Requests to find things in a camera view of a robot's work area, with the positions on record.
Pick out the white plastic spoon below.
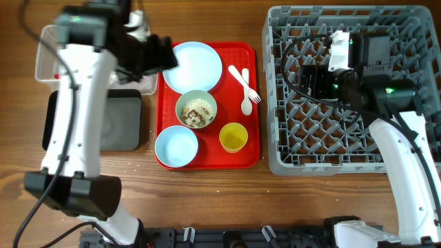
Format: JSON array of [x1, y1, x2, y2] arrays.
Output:
[[241, 68, 253, 116]]

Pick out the red plastic tray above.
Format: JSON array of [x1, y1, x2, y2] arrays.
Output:
[[154, 41, 261, 171]]

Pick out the black tray bin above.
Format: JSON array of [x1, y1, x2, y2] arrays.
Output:
[[41, 88, 143, 152]]

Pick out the green bowl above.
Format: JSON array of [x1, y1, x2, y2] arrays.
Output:
[[175, 90, 218, 129]]

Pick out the light blue plate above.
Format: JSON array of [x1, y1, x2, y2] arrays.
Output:
[[163, 41, 223, 94]]

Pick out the white plastic fork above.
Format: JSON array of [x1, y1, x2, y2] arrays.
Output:
[[228, 65, 261, 103]]

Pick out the grey dishwasher rack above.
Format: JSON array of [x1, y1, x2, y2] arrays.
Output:
[[262, 6, 440, 176]]

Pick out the light blue bowl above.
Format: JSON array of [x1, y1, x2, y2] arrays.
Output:
[[154, 125, 198, 168]]

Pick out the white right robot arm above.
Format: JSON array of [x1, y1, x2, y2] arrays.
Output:
[[292, 31, 440, 247]]

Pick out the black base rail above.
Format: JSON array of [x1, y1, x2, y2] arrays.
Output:
[[79, 225, 383, 248]]

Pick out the clear plastic bin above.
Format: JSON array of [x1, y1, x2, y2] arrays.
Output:
[[34, 25, 158, 95]]

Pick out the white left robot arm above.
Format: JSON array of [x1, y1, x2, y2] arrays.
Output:
[[23, 1, 177, 247]]

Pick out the rice and food scraps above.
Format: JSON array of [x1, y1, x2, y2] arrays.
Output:
[[181, 99, 214, 128]]

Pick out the yellow plastic cup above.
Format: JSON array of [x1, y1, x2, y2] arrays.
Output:
[[219, 123, 249, 153]]

